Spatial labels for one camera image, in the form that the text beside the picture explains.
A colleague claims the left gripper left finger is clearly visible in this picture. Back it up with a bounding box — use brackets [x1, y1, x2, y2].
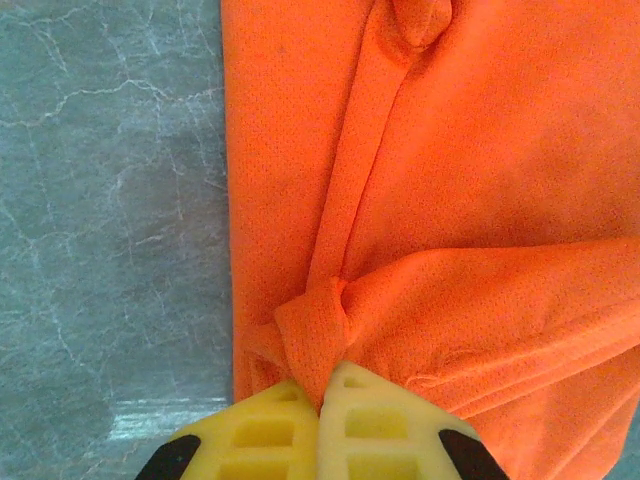
[133, 378, 322, 480]

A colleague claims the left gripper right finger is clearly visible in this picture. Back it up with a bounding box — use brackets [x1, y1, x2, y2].
[315, 360, 512, 480]

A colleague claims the orange t-shirt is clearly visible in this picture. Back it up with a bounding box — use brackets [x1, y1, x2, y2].
[218, 0, 640, 480]

